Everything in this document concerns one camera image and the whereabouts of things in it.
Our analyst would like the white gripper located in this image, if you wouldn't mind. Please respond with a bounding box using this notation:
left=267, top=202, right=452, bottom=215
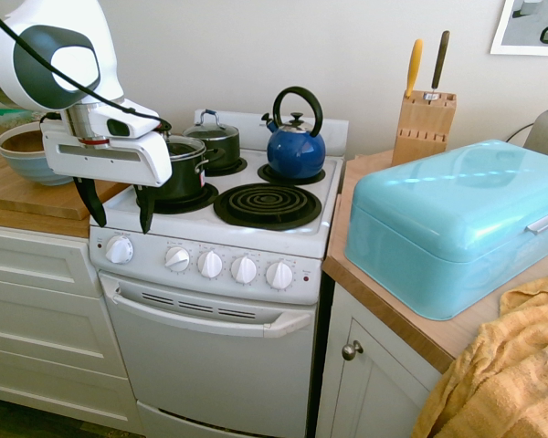
left=41, top=130, right=174, bottom=235

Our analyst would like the white burner knob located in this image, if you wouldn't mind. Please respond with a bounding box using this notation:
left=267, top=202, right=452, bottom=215
left=196, top=250, right=224, bottom=279
left=230, top=255, right=258, bottom=284
left=265, top=260, right=294, bottom=291
left=163, top=245, right=191, bottom=274

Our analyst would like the white electric stove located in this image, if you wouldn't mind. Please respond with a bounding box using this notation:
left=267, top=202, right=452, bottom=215
left=89, top=109, right=351, bottom=438

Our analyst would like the white stove bottom drawer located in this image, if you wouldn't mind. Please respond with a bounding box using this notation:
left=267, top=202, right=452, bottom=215
left=135, top=400, right=312, bottom=438

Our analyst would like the large white oven knob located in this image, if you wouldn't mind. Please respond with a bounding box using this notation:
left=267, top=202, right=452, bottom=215
left=104, top=235, right=134, bottom=266

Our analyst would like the wooden cutting board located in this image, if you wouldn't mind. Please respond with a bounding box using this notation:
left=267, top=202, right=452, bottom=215
left=0, top=134, right=130, bottom=222

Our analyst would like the light blue bowl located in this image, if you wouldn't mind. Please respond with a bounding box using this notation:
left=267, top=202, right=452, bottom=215
left=0, top=148, right=77, bottom=187

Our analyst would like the cream bowl brown interior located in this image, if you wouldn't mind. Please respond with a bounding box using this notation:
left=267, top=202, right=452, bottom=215
left=0, top=122, right=47, bottom=161

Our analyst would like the small black coil burner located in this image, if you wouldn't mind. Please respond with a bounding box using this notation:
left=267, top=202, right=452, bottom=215
left=257, top=162, right=326, bottom=186
left=202, top=157, right=248, bottom=178

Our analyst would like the white drawer cabinet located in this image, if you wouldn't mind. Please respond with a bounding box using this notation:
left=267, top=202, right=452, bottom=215
left=0, top=223, right=146, bottom=434

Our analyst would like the large bare coil burner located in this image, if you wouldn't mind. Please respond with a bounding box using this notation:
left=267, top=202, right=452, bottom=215
left=213, top=182, right=323, bottom=232

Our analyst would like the white oven door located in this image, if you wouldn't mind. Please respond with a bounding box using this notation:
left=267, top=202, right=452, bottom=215
left=98, top=269, right=320, bottom=434

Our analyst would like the metal cabinet knob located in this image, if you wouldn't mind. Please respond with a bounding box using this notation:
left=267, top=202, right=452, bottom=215
left=341, top=339, right=364, bottom=362

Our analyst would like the wooden knife block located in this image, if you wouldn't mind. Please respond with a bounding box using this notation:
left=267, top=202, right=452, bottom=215
left=391, top=89, right=458, bottom=168

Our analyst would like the white door cabinet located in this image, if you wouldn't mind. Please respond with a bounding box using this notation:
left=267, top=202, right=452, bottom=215
left=314, top=273, right=444, bottom=438

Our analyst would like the turquoise metal bread box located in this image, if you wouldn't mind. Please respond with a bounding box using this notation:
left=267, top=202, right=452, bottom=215
left=344, top=139, right=548, bottom=321

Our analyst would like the yellow terry towel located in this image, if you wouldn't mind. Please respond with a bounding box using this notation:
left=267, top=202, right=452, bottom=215
left=410, top=272, right=548, bottom=438

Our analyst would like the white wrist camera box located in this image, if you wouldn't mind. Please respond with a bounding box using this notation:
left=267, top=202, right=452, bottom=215
left=90, top=102, right=162, bottom=140

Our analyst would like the black pot blue-tipped lid handle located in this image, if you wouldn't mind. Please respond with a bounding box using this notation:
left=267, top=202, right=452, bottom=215
left=182, top=109, right=241, bottom=172

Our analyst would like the white oven door handle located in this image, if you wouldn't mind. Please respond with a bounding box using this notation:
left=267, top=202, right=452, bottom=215
left=108, top=286, right=313, bottom=339

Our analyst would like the blue kettle black handle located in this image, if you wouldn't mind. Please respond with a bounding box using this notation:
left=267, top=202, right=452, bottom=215
left=261, top=86, right=327, bottom=180

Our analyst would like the yellow handled knife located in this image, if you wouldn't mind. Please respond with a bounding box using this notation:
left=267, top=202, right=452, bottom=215
left=404, top=38, right=425, bottom=99

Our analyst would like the dark handled knife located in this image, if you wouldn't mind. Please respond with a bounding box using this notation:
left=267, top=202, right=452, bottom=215
left=431, top=30, right=451, bottom=92

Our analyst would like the dark appliance cable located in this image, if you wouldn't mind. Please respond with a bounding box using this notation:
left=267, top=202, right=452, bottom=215
left=504, top=121, right=536, bottom=144

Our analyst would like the grey wall picture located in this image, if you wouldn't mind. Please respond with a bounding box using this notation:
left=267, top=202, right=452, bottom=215
left=490, top=0, right=548, bottom=58

